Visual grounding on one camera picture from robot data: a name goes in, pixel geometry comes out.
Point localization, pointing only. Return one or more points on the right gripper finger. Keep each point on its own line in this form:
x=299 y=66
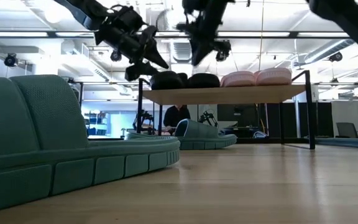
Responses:
x=199 y=51

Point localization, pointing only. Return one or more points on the black round ceiling fixture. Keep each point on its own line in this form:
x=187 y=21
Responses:
x=336 y=56
x=10 y=60

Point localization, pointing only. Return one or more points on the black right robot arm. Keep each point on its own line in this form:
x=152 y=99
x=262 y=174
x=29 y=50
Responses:
x=350 y=18

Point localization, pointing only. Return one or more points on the green slide sandal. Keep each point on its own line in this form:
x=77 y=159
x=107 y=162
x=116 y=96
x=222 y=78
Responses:
x=204 y=133
x=57 y=124

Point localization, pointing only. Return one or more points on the pink slide sandal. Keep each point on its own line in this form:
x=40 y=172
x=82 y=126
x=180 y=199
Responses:
x=273 y=77
x=238 y=79

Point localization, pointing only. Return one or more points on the black slide sandal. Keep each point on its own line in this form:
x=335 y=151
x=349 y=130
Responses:
x=166 y=81
x=204 y=81

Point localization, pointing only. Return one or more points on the black tabletop robot arm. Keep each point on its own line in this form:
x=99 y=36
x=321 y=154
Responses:
x=143 y=119
x=208 y=118

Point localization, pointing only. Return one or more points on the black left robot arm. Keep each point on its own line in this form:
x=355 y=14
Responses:
x=82 y=12

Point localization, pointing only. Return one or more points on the white rounded object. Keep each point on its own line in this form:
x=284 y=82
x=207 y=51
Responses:
x=260 y=135

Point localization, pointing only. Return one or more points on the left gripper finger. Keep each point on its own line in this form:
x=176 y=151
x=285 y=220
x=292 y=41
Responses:
x=152 y=49
x=137 y=71

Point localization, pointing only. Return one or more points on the blue storage shelf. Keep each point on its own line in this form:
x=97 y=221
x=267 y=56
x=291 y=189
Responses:
x=95 y=124

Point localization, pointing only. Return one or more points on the grey office chair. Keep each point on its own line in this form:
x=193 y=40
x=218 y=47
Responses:
x=346 y=130

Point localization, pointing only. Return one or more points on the ceiling vent grille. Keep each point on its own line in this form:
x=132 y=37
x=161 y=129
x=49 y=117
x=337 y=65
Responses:
x=182 y=51

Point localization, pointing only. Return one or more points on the person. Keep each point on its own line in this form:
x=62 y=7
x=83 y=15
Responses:
x=176 y=116

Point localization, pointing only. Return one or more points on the silver ventilation duct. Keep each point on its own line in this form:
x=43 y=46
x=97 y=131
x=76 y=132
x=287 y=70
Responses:
x=315 y=56

